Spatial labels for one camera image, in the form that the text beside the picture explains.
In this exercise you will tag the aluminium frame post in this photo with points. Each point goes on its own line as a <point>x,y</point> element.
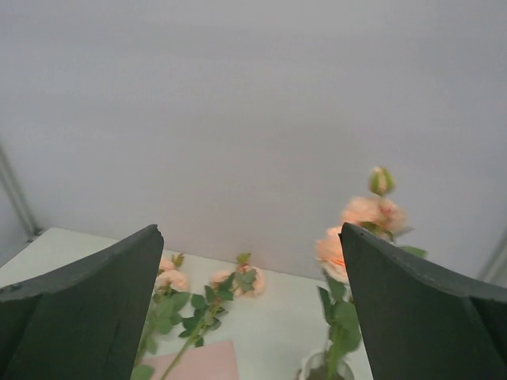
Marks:
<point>494,271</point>
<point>17,198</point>

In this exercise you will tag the left aluminium frame post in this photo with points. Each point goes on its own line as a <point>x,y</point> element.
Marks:
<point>17,198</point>

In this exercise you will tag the orange rose stem with bud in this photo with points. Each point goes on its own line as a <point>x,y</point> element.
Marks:
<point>386,220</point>

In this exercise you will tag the right aluminium frame post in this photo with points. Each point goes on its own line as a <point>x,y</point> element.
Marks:
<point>494,271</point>

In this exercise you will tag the pink wrapping paper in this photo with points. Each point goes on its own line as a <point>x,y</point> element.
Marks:
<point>210,362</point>

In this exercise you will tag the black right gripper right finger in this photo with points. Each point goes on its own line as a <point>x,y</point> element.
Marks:
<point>420,320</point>

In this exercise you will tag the pale pink rose stem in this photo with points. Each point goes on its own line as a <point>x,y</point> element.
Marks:
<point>169,296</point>

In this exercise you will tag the white ribbed ceramic vase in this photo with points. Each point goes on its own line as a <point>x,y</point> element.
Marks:
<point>313,366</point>

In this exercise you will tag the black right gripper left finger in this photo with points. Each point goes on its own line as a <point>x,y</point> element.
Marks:
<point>85,319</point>

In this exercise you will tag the small peach rose stem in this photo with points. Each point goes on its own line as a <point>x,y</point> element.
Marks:
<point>245,280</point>

